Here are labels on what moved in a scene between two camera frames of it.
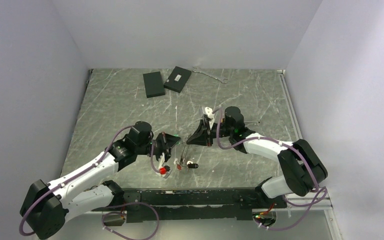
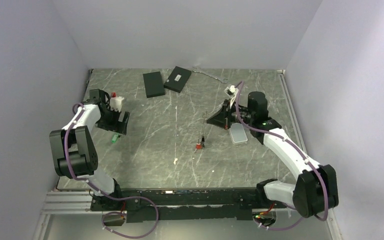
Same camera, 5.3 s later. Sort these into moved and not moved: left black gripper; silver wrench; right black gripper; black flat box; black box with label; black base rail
Moved: right black gripper; left black gripper
Not moved: black flat box; silver wrench; black base rail; black box with label
